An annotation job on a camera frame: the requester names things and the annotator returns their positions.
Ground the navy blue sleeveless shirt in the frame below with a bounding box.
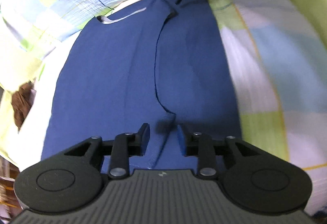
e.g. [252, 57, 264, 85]
[41, 0, 241, 169]

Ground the brown crumpled garment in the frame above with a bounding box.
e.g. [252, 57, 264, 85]
[11, 81, 36, 130]

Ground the plaid blue green sofa cover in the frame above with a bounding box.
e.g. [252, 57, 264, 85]
[1, 0, 326, 215]

